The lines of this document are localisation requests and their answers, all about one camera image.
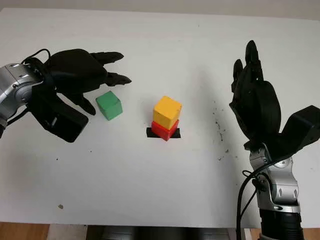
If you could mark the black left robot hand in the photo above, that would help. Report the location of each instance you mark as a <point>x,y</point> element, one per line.
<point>75,72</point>

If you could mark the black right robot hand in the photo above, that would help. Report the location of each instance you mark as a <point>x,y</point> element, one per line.
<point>262,112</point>

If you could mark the green block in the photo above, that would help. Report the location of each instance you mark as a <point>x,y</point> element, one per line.
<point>108,106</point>

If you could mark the yellow block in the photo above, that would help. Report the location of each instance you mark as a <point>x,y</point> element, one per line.
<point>165,112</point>

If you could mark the red block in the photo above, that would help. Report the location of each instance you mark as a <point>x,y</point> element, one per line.
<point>162,131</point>

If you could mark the black tape strip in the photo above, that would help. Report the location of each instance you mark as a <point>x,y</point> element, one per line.
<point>149,133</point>

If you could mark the dark grey robot body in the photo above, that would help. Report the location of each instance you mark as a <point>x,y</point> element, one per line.
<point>157,233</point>

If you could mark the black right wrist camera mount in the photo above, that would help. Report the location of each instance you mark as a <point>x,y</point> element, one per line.
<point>300,130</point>

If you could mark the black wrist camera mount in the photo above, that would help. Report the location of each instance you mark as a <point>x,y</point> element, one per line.
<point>62,120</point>
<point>300,130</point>

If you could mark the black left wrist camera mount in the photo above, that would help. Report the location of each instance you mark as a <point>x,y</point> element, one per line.
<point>62,120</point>

